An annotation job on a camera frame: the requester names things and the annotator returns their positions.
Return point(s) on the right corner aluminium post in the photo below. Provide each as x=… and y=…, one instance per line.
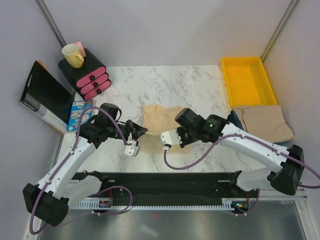
x=279, y=28

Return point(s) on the folded beige t shirt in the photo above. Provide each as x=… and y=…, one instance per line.
x=264, y=121

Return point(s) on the black cardboard box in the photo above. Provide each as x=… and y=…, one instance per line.
x=47, y=98

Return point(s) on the left corner aluminium post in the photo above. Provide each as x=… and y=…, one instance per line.
x=44, y=9

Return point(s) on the cream yellow t shirt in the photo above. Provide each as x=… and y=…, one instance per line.
x=157, y=119

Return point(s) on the blue picture book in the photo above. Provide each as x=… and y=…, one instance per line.
x=77, y=108

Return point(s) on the white cable duct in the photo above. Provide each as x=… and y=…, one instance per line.
x=93, y=204
x=244, y=204

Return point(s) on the right white cable duct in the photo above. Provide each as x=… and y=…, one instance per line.
x=244, y=204

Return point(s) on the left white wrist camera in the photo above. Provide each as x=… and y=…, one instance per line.
x=132, y=149

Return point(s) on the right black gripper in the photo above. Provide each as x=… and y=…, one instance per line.
x=179, y=131

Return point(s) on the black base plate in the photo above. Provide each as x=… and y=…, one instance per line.
x=169, y=189

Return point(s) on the black pink drawer unit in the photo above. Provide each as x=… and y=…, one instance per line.
x=90, y=80

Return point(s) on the left white cable duct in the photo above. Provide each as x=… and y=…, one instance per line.
x=93, y=204

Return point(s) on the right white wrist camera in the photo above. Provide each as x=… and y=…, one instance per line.
x=171, y=138

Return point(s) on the yellow ceramic mug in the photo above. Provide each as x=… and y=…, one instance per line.
x=73, y=55

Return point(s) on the folded blue t shirt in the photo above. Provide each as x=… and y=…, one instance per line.
x=235, y=119

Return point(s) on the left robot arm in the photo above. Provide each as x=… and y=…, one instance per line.
x=52, y=196

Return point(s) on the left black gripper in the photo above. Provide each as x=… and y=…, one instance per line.
x=137, y=130

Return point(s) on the yellow plastic bin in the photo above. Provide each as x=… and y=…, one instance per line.
x=246, y=82

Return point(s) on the corner aluminium post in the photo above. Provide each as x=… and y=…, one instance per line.
x=279, y=28
x=44, y=9

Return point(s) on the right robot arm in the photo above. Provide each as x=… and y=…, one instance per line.
x=282, y=166

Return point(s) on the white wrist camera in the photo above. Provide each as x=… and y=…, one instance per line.
x=132, y=149
x=171, y=138

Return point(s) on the aluminium frame rail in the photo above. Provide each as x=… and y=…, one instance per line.
x=270, y=194

